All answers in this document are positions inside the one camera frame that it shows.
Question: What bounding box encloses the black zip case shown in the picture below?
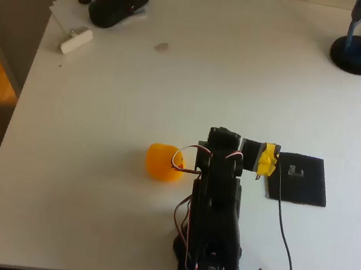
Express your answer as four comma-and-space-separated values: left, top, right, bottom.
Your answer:
85, 0, 151, 35

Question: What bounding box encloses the white paper stack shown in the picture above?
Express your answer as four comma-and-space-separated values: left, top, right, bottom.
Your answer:
45, 0, 151, 47

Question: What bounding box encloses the black foam square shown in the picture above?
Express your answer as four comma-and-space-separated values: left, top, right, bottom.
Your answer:
262, 149, 333, 209

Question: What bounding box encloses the dark camera cable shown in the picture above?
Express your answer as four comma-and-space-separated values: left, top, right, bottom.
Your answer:
258, 152, 314, 270

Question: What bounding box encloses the black camera with yellow tape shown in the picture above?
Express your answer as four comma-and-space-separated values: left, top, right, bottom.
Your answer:
235, 137, 282, 185

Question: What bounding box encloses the yellow rubber duck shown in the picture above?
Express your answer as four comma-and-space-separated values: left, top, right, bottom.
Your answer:
142, 140, 189, 185

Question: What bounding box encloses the white power adapter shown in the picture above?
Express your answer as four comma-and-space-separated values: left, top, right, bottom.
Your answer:
58, 23, 95, 59

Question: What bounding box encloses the short servo cable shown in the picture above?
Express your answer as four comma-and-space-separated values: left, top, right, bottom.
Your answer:
225, 149, 245, 164

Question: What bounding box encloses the looped servo cable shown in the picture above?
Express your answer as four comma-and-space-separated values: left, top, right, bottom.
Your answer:
168, 142, 215, 178

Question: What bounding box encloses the long servo cable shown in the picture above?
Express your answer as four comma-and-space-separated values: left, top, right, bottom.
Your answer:
165, 174, 204, 270

